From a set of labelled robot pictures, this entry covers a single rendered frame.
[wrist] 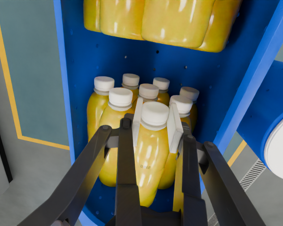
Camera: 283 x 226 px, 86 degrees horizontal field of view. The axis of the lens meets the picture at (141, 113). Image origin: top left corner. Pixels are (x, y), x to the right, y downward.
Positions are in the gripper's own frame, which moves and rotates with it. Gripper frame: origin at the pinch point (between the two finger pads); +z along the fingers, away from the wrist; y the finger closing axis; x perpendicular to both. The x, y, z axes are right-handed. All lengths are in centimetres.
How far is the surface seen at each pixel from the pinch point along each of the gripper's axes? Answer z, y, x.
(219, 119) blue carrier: 9.3, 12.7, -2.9
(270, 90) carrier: 25.2, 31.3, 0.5
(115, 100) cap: 5.4, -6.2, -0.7
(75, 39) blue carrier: 9.9, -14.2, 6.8
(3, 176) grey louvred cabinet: 106, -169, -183
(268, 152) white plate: 15.0, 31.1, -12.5
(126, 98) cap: 5.8, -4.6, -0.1
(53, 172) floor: 119, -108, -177
